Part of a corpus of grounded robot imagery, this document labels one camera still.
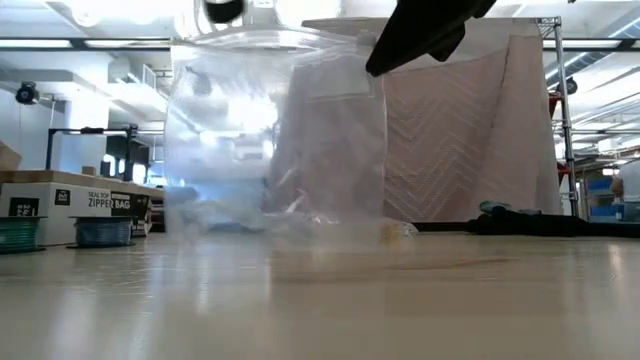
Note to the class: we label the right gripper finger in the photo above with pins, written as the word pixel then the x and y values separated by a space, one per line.
pixel 415 30

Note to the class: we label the clear plastic bag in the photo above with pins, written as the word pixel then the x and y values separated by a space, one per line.
pixel 250 125

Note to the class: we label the black white zipper bag box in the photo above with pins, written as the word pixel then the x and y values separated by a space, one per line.
pixel 50 200

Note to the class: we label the grey-backed work glove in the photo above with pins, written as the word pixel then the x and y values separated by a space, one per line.
pixel 505 206

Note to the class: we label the blue storage bin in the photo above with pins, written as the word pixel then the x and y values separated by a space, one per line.
pixel 600 186
pixel 605 212

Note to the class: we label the grey storage shelf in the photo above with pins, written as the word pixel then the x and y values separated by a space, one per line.
pixel 582 200

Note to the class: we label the black work glove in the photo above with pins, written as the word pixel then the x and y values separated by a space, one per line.
pixel 525 226

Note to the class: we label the person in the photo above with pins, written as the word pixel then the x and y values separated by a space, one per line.
pixel 630 185

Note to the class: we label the black overhead rig bar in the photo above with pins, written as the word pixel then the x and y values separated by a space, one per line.
pixel 75 44

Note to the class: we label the brown cardboard box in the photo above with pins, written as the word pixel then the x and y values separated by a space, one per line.
pixel 7 157

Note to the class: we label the black aluminium table frame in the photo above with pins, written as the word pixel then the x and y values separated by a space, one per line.
pixel 615 229

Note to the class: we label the black background rig frame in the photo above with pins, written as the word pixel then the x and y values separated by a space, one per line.
pixel 90 131

